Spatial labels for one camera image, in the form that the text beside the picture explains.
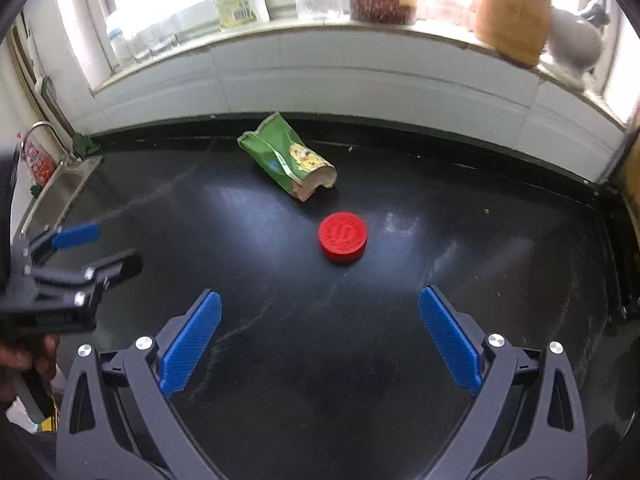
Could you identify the brown paper bag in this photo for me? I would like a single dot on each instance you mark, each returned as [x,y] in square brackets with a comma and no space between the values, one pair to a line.
[516,29]

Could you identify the green snack bag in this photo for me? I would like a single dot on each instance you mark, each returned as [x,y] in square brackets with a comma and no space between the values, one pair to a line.
[279,150]

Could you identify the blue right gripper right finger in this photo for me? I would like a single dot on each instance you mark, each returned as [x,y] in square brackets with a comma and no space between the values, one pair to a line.
[462,354]

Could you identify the green scouring pad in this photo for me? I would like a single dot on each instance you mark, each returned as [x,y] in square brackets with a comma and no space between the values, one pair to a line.
[84,147]

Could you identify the person's left hand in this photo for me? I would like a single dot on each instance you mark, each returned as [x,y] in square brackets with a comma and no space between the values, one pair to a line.
[17,359]

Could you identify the stainless steel sink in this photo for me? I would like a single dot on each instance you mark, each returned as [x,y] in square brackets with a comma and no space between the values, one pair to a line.
[57,197]

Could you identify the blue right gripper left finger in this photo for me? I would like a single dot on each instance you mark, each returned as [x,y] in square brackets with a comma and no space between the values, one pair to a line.
[183,340]

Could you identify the red detergent bottle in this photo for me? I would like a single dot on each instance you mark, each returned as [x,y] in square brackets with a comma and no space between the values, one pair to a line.
[40,163]

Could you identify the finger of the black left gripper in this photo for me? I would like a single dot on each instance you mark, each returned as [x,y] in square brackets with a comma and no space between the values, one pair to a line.
[112,271]

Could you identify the red round lid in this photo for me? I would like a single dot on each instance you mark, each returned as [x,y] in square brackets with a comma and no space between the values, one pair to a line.
[343,236]

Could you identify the grey kettle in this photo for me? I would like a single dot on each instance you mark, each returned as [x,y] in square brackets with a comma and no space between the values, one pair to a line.
[575,43]

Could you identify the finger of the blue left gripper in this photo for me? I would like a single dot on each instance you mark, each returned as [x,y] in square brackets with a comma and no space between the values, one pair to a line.
[77,236]

